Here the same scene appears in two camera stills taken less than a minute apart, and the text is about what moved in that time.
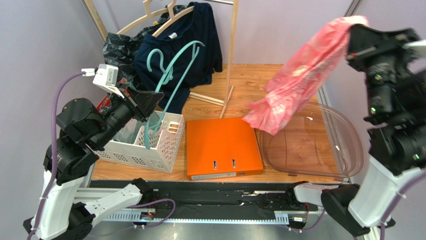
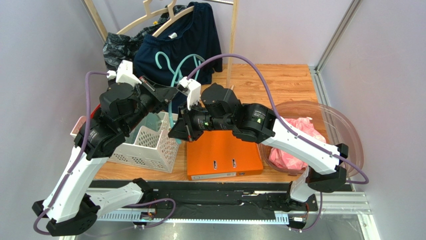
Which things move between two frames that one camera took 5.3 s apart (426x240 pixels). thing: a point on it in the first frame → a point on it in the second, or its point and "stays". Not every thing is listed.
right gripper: x=362 y=50 → x=187 y=123
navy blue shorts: x=183 y=54 stays
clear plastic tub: x=322 y=140 stays
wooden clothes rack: x=229 y=86 stays
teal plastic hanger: x=154 y=121 → x=174 y=70
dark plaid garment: x=119 y=51 stays
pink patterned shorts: x=311 y=60 → x=283 y=160
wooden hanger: x=172 y=10 stays
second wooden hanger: x=148 y=13 stays
